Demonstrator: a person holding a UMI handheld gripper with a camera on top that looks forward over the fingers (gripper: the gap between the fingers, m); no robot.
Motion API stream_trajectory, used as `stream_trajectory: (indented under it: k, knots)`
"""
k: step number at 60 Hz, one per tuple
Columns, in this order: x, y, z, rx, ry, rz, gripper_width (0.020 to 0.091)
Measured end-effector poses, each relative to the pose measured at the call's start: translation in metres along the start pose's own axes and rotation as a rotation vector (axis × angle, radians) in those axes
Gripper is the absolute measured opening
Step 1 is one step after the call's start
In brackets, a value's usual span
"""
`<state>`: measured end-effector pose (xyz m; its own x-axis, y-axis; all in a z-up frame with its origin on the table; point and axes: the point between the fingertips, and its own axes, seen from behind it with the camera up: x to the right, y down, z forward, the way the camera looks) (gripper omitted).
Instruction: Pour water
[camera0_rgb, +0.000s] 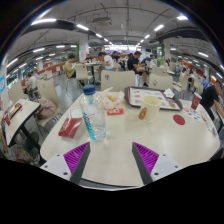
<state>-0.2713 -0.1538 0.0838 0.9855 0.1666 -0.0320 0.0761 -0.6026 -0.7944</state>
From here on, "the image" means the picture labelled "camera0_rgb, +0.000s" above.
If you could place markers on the crumpled white napkin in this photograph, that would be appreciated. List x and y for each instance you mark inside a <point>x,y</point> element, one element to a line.
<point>169,93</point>

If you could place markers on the clear blue-capped water bottle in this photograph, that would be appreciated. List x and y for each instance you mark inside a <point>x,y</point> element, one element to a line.
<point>93,116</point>

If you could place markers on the beige chair with round hole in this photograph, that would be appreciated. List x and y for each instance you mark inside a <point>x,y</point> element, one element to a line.
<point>118,80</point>
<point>160,81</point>

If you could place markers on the person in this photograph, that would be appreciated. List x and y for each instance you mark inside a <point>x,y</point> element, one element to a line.
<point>108,61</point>
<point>210,96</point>
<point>204,82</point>
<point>69,68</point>
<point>32,82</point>
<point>133,63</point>

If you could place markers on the beige neighbouring table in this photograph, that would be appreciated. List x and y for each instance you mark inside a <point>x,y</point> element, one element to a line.
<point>23,116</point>

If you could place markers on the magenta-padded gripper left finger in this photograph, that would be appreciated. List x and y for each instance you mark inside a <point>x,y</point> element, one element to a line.
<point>76,156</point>

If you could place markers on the small red sachet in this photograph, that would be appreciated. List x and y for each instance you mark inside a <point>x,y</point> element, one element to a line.
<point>203,117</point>

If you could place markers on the red paper cup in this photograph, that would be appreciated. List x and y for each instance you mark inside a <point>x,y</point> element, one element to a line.
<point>195,101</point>

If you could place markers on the ceiling air conditioner unit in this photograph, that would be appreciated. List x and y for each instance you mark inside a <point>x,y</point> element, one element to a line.
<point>102,21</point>

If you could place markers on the group of ceiling lights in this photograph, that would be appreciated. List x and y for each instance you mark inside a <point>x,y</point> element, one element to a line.
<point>159,27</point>

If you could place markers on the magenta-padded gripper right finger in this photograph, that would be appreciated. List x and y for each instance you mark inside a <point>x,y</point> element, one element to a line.
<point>146,157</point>

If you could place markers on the small red sauce packet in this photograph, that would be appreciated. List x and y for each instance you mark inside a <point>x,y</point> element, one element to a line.
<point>115,111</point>

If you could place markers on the pinkish beige backpack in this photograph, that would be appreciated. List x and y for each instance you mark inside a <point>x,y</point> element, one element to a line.
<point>46,108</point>

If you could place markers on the colourful printed flyer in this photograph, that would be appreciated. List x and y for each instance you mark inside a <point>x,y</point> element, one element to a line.
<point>191,113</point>

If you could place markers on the group of beige chairs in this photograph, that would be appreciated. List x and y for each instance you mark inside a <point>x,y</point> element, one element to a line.
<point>50,93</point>

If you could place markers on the flat red carton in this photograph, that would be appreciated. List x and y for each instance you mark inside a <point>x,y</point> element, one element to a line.
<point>70,127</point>

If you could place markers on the flat round red coaster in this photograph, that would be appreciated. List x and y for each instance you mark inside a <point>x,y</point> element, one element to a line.
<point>179,119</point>

